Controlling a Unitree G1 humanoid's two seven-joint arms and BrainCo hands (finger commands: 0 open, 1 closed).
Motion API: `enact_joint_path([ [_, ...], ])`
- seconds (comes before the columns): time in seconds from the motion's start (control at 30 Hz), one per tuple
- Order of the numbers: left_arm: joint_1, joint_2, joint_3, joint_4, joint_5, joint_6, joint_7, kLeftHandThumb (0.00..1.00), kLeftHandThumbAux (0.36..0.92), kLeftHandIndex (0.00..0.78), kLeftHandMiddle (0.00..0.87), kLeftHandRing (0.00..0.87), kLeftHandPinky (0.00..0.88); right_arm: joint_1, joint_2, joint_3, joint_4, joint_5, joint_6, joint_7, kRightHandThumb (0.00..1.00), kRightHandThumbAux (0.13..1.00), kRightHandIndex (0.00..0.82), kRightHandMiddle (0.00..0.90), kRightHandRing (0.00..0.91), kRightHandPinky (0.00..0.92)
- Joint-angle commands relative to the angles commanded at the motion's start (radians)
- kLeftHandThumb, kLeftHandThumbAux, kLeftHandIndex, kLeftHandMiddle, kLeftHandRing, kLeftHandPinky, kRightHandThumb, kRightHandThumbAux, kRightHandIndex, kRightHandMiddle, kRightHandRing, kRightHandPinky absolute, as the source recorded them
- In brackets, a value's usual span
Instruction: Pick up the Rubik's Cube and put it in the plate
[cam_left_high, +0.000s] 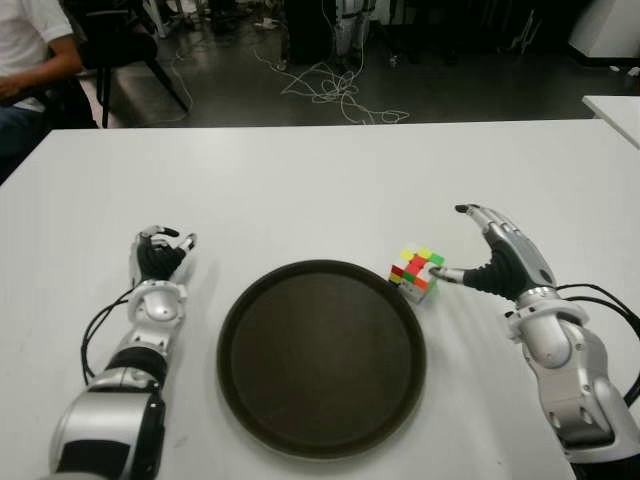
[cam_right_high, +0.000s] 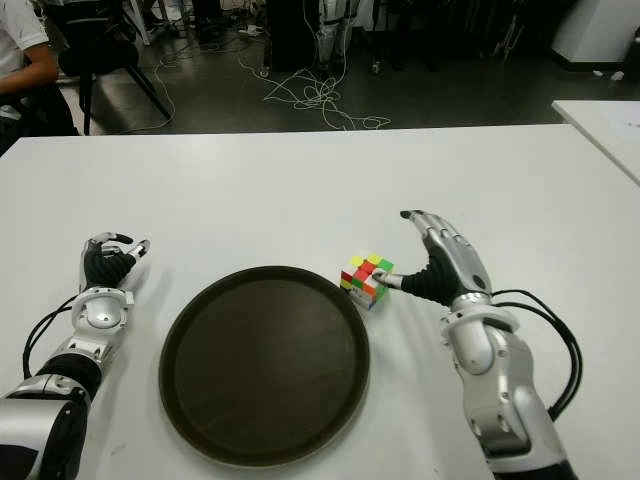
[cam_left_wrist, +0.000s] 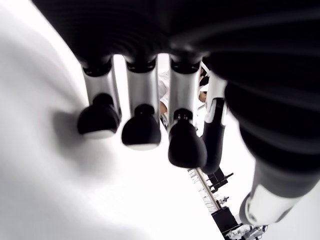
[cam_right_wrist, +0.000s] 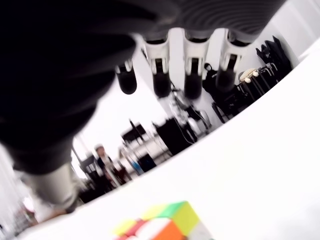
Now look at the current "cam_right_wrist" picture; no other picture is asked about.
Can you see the silver standing robot legs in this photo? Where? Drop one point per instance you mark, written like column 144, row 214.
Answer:
column 195, row 122

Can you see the multicoloured Rubik's cube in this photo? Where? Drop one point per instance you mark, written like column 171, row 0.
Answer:
column 172, row 222

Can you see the black cabinet on casters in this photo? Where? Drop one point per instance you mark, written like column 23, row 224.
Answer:
column 175, row 137

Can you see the hanging black jacket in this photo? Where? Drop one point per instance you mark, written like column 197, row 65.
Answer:
column 275, row 55

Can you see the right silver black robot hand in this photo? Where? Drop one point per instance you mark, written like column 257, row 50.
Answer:
column 62, row 75

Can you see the seated person in white shirt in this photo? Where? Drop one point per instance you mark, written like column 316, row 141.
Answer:
column 101, row 156

